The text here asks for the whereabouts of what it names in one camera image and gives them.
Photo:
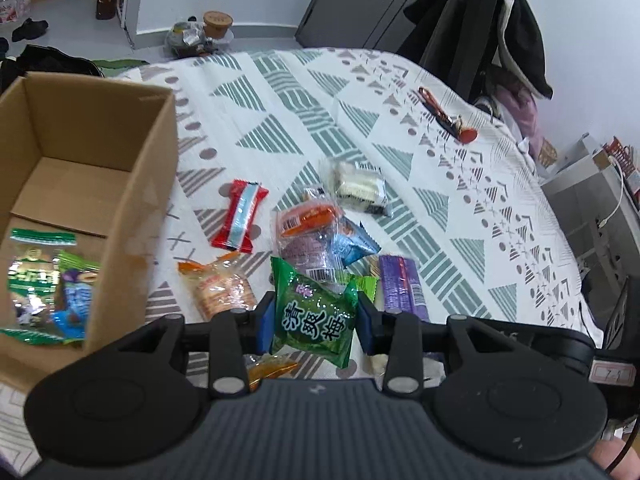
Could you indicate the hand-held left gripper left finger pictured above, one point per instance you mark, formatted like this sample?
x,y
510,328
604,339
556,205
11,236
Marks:
x,y
265,321

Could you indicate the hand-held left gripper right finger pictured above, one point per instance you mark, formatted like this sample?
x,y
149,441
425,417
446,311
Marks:
x,y
367,326

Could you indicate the orange yellow snack packet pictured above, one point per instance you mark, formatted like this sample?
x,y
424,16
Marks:
x,y
270,367

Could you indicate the dark green plum snack packet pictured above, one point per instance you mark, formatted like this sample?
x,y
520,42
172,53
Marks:
x,y
312,327

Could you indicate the orange cracker packet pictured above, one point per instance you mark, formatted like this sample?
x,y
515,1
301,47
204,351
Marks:
x,y
220,285

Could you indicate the clear purple snack packet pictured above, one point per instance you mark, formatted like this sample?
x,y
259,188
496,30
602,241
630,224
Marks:
x,y
310,257

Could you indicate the red snack packet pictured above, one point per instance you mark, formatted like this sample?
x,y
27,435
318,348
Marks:
x,y
240,215

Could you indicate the white cake packet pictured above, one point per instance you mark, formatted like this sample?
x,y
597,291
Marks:
x,y
357,185

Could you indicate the brown cardboard box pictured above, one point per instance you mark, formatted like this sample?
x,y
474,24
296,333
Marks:
x,y
75,120

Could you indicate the person's right hand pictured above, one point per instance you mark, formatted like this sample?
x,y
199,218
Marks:
x,y
605,462

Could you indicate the white cabinet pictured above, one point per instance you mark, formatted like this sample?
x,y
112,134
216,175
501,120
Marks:
x,y
585,195

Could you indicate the blue and green snack packet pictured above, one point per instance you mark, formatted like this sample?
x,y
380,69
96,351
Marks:
x,y
75,300

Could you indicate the red brown box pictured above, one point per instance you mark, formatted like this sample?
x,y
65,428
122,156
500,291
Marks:
x,y
625,160

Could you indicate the patterned bed blanket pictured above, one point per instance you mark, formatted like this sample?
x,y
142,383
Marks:
x,y
300,110

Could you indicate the pink clothing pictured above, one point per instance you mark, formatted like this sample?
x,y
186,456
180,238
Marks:
x,y
522,110

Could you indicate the green and white clear packet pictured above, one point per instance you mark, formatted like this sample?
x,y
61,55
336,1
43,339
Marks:
x,y
32,270

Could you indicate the white shoe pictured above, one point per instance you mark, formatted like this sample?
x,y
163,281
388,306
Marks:
x,y
487,107

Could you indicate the clear plastic trash bag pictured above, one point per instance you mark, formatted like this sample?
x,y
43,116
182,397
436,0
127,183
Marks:
x,y
187,40

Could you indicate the green cartoon rug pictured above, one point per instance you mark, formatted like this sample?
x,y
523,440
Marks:
x,y
120,65

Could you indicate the brown instant noodle cup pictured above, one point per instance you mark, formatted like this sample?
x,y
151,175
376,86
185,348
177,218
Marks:
x,y
218,24

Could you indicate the black chair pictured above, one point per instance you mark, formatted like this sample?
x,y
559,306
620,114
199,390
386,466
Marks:
x,y
470,35

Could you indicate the black jacket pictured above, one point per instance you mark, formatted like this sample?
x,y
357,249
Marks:
x,y
525,35

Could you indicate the dark grey door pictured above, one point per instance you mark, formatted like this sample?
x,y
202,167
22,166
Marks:
x,y
360,0

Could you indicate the black bag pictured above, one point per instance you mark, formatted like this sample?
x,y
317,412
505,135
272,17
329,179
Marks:
x,y
50,62

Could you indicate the white metal rack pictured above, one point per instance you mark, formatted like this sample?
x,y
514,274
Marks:
x,y
127,0

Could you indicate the black shoe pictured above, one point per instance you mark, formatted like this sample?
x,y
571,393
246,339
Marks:
x,y
30,30

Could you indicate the pack of water bottles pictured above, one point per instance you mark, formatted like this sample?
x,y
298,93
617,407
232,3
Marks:
x,y
12,7

